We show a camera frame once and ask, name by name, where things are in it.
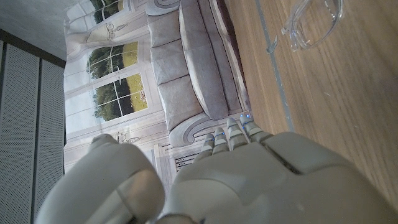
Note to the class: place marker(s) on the printed living room backdrop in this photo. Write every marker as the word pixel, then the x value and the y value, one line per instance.
pixel 186 62

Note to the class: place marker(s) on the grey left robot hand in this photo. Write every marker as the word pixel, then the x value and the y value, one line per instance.
pixel 248 186

